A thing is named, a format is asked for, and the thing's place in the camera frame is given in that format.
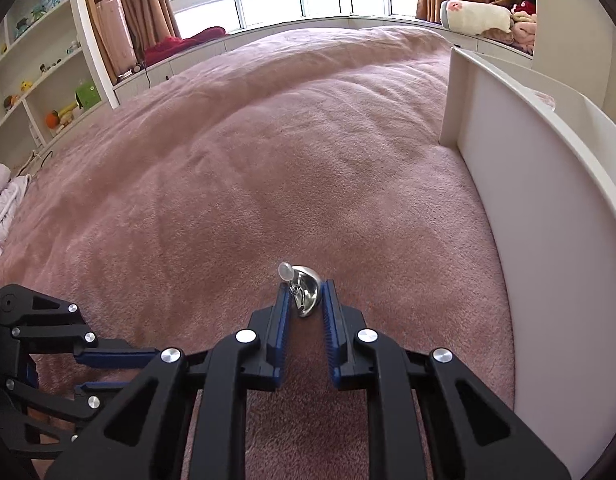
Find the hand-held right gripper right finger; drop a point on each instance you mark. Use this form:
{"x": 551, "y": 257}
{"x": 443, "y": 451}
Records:
{"x": 330, "y": 330}

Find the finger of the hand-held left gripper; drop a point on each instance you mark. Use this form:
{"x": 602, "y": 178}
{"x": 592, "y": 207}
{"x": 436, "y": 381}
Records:
{"x": 100, "y": 389}
{"x": 112, "y": 358}

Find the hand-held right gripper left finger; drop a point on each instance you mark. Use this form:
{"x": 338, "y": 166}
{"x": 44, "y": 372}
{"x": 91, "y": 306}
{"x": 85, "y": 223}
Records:
{"x": 283, "y": 325}

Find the silver dome earring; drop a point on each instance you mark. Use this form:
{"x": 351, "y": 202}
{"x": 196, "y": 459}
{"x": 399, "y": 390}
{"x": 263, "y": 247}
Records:
{"x": 305, "y": 290}

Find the white storage box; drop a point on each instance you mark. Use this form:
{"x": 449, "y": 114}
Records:
{"x": 538, "y": 210}

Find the white quilt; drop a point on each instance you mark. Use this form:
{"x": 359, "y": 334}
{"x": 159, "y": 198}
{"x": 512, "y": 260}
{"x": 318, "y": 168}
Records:
{"x": 7, "y": 195}

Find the orange toy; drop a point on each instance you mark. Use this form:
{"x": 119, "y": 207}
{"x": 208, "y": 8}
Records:
{"x": 52, "y": 119}

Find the green box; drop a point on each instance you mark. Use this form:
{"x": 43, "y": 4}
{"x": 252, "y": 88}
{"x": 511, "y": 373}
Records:
{"x": 88, "y": 96}

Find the red cloth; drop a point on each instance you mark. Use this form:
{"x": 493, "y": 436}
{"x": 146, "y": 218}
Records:
{"x": 177, "y": 42}

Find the pink standing appliance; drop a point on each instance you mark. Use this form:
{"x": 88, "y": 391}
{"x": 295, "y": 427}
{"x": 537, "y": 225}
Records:
{"x": 116, "y": 35}

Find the white bookshelf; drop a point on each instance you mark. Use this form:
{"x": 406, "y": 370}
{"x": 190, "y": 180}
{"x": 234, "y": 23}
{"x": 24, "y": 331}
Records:
{"x": 47, "y": 35}

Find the white plush pillow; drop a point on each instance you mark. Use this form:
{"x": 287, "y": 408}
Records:
{"x": 473, "y": 17}

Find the pink plush toy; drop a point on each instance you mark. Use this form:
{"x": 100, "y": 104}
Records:
{"x": 523, "y": 30}

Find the red plush toy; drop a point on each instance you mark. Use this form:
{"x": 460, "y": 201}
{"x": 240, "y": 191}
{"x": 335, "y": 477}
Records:
{"x": 525, "y": 7}

